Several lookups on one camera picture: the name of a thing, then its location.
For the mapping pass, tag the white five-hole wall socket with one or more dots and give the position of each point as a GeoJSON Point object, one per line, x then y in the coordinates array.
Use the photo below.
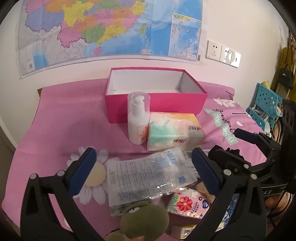
{"type": "Point", "coordinates": [214, 49]}

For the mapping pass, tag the yellow tissue pack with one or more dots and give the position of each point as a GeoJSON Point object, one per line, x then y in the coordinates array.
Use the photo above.
{"type": "Point", "coordinates": [187, 231]}

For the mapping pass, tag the colourful wall map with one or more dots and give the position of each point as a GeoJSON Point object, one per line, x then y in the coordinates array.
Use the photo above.
{"type": "Point", "coordinates": [92, 27]}

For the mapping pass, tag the blue perforated plastic rack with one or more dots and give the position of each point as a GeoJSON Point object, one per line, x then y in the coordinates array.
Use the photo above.
{"type": "Point", "coordinates": [263, 97]}

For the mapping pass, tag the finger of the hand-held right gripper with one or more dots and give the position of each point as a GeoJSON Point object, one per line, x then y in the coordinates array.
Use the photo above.
{"type": "Point", "coordinates": [245, 136]}
{"type": "Point", "coordinates": [231, 157]}

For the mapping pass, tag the blue checked scrunchie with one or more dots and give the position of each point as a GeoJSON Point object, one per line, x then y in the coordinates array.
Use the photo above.
{"type": "Point", "coordinates": [232, 208]}

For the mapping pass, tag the white double wall socket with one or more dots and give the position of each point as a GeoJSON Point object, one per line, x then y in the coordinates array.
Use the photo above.
{"type": "Point", "coordinates": [231, 56]}

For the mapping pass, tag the black handbag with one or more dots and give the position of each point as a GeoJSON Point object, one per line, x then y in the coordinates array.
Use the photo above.
{"type": "Point", "coordinates": [285, 76]}

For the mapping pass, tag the white pump lotion bottle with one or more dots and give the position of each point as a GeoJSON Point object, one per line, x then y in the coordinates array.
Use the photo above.
{"type": "Point", "coordinates": [136, 122]}

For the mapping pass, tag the pastel tissue pack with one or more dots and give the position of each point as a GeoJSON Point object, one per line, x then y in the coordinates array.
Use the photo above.
{"type": "Point", "coordinates": [171, 132]}

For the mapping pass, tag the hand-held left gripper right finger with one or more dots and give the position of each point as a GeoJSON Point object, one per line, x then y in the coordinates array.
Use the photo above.
{"type": "Point", "coordinates": [205, 171]}

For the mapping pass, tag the green frog plush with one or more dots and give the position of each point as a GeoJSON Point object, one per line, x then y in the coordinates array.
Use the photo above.
{"type": "Point", "coordinates": [143, 217]}

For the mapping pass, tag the pink cardboard box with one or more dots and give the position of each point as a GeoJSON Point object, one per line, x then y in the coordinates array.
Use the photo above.
{"type": "Point", "coordinates": [161, 104]}

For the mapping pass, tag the pink daisy printed blanket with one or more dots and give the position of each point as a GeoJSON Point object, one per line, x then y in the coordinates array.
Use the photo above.
{"type": "Point", "coordinates": [69, 115]}

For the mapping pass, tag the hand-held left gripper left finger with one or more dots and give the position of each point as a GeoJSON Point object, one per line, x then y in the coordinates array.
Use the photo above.
{"type": "Point", "coordinates": [83, 172]}

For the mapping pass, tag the crinkly plastic packet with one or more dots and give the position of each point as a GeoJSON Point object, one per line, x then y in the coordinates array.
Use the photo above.
{"type": "Point", "coordinates": [138, 176]}

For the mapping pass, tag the floral pocket tissue pack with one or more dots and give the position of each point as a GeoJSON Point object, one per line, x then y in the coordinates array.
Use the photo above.
{"type": "Point", "coordinates": [185, 204]}

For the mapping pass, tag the person's right hand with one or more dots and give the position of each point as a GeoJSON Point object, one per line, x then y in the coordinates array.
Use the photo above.
{"type": "Point", "coordinates": [272, 200]}

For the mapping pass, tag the brown plush toy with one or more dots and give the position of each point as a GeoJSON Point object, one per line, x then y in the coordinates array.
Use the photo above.
{"type": "Point", "coordinates": [200, 186]}

